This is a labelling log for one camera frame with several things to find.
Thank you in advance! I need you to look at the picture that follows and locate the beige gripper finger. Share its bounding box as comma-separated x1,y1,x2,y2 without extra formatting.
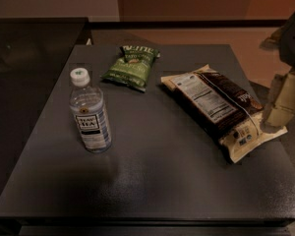
263,74,285,122
267,70,295,127

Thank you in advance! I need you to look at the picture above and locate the brown chip bag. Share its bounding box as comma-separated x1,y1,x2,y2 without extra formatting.
161,65,287,163

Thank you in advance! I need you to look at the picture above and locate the green chip bag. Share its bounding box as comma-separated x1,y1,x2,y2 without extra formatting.
101,45,160,92

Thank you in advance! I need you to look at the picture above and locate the clear plastic tea bottle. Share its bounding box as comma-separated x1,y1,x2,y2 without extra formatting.
69,68,112,153

